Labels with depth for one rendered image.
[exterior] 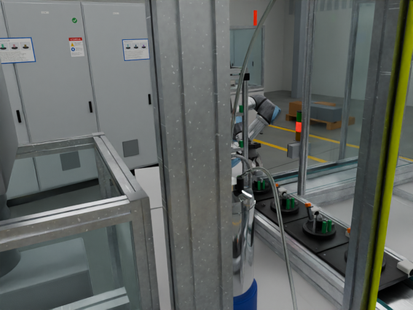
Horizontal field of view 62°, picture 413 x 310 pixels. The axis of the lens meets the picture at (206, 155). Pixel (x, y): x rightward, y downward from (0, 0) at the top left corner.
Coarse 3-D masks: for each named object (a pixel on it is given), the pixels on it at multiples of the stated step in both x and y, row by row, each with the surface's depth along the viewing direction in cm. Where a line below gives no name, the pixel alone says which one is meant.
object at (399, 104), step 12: (408, 12) 52; (408, 24) 53; (408, 36) 53; (408, 48) 53; (408, 60) 54; (408, 72) 55; (396, 96) 56; (396, 108) 57; (396, 120) 57; (396, 132) 58; (396, 144) 58; (396, 156) 59; (384, 192) 62; (384, 204) 62; (384, 216) 63; (384, 228) 64; (384, 240) 64; (372, 276) 68; (372, 288) 68; (372, 300) 69
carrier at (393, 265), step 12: (324, 252) 134; (336, 252) 134; (384, 252) 133; (336, 264) 127; (384, 264) 123; (396, 264) 126; (408, 264) 122; (384, 276) 120; (396, 276) 120; (408, 276) 121
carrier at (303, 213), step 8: (272, 200) 180; (280, 200) 174; (288, 200) 164; (296, 200) 179; (256, 208) 172; (264, 208) 171; (272, 208) 168; (280, 208) 167; (288, 208) 165; (296, 208) 166; (304, 208) 170; (312, 208) 165; (272, 216) 163; (288, 216) 163; (296, 216) 163; (304, 216) 162
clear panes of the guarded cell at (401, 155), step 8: (408, 96) 242; (408, 104) 243; (408, 112) 244; (408, 120) 245; (408, 128) 246; (408, 136) 247; (408, 144) 248; (400, 152) 255; (408, 152) 249; (408, 160) 250
